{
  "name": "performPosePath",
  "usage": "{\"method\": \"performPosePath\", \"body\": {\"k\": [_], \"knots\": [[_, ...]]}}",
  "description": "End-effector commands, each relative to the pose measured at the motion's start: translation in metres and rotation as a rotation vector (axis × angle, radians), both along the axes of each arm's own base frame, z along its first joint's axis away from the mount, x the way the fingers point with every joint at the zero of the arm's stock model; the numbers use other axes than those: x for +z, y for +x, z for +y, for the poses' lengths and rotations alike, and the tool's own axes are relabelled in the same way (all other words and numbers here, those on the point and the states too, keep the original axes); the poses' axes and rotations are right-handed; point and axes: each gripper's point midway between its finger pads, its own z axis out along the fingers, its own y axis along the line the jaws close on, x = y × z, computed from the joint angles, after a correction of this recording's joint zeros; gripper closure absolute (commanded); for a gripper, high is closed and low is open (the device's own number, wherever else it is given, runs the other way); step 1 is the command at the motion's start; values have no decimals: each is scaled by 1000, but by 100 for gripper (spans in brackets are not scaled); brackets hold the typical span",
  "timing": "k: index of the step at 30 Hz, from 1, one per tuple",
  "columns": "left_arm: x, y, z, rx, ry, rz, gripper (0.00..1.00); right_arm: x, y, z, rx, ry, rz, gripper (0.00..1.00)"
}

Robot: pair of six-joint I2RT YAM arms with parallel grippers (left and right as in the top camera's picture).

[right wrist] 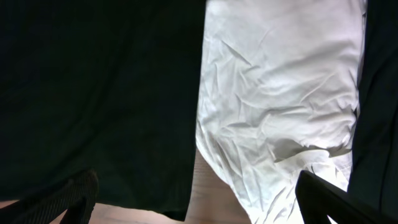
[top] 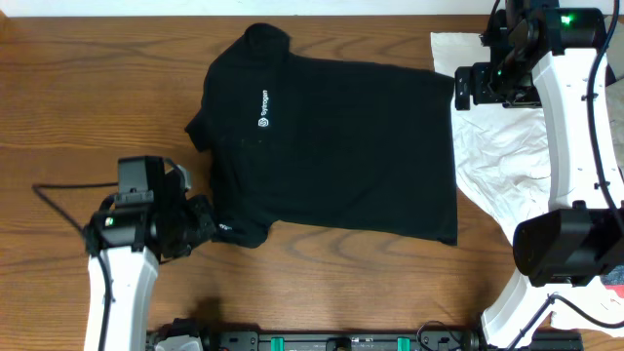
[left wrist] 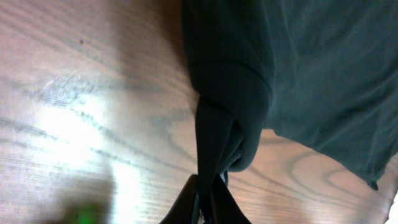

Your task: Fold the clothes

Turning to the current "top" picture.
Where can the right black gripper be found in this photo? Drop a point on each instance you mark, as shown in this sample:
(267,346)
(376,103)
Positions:
(481,74)

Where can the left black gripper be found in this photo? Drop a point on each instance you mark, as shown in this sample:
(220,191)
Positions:
(206,219)

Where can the black Sytrogen t-shirt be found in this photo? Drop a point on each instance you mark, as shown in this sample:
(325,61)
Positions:
(344,144)

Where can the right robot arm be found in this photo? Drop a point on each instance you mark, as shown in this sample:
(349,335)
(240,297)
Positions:
(546,56)

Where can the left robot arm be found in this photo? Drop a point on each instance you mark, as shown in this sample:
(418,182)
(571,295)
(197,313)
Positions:
(148,220)

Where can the white shirt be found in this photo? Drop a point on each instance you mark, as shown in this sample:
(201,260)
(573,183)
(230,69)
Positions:
(502,164)

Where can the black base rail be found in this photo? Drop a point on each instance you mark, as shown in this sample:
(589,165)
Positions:
(185,334)

